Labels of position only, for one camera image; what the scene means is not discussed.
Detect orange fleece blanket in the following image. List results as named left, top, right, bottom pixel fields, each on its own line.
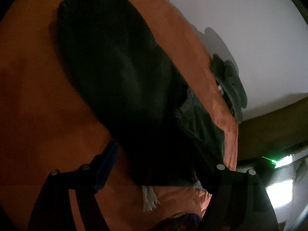
left=0, top=0, right=239, bottom=231

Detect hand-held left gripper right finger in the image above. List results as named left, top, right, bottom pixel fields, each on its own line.
left=192, top=146, right=280, bottom=231

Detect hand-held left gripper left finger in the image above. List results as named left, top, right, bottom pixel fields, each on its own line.
left=28, top=141, right=119, bottom=231

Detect black white patterned garment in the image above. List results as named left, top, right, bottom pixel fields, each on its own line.
left=218, top=82, right=236, bottom=117

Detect black sweatpants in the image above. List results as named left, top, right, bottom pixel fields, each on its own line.
left=56, top=0, right=225, bottom=213

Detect brown wooden wardrobe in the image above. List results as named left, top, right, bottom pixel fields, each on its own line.
left=237, top=99, right=308, bottom=166

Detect colourful printed cloth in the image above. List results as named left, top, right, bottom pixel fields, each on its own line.
left=156, top=212, right=201, bottom=231

